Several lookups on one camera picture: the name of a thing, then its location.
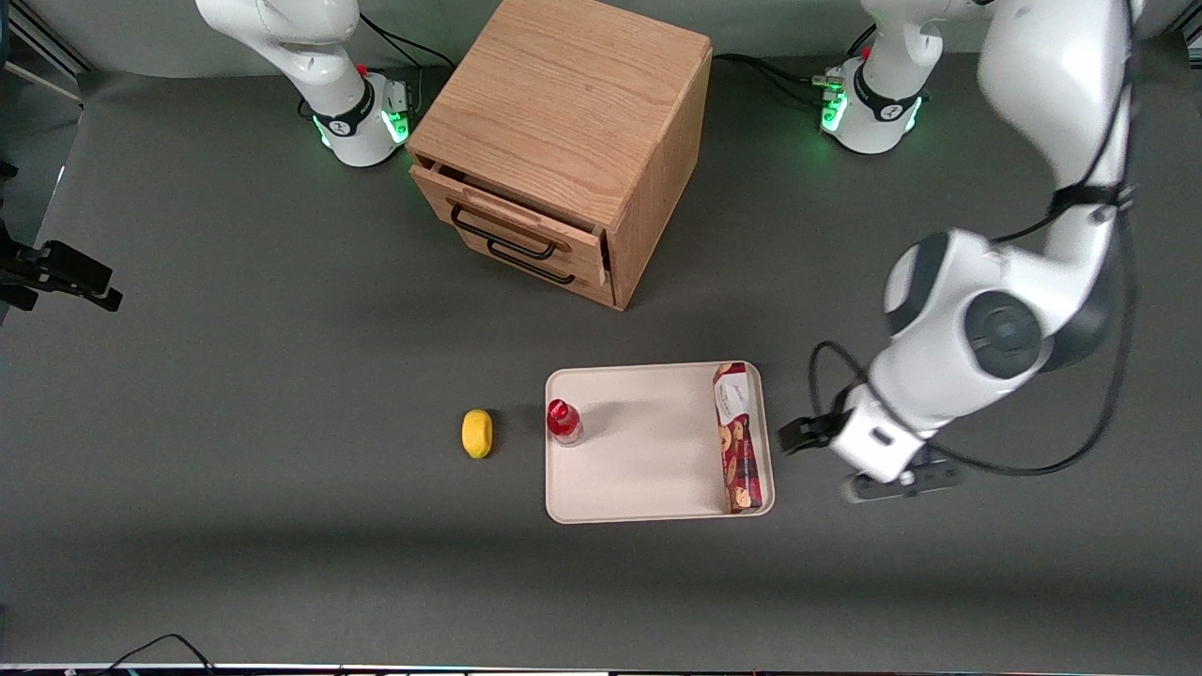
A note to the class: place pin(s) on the wooden drawer front, slightly open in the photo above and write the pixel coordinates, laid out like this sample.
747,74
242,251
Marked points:
526,221

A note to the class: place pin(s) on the aluminium frame rail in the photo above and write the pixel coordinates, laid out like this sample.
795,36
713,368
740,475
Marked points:
42,42

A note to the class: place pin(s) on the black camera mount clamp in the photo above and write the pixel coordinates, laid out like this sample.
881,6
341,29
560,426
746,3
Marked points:
66,268

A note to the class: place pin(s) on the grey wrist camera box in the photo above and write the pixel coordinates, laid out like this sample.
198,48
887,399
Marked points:
901,486

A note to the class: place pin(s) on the small red-capped bottle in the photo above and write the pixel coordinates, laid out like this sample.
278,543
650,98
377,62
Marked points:
563,422

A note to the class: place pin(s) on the wooden drawer front, closed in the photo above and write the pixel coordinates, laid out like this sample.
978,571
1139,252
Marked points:
587,282

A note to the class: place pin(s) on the red cookie box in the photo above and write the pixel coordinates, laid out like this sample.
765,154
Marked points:
737,441

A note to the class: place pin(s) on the beige plastic tray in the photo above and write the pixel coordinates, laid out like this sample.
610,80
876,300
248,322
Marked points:
648,451

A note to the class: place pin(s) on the yellow lemon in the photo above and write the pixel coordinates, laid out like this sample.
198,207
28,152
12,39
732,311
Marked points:
477,434

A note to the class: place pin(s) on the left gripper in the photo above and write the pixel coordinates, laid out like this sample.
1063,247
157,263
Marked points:
809,433

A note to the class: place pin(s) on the wooden drawer cabinet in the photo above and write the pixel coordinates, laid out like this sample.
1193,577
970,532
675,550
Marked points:
563,94

